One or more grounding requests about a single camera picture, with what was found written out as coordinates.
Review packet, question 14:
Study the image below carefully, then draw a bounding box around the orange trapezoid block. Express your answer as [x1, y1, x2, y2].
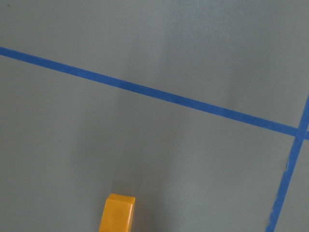
[98, 193, 136, 232]

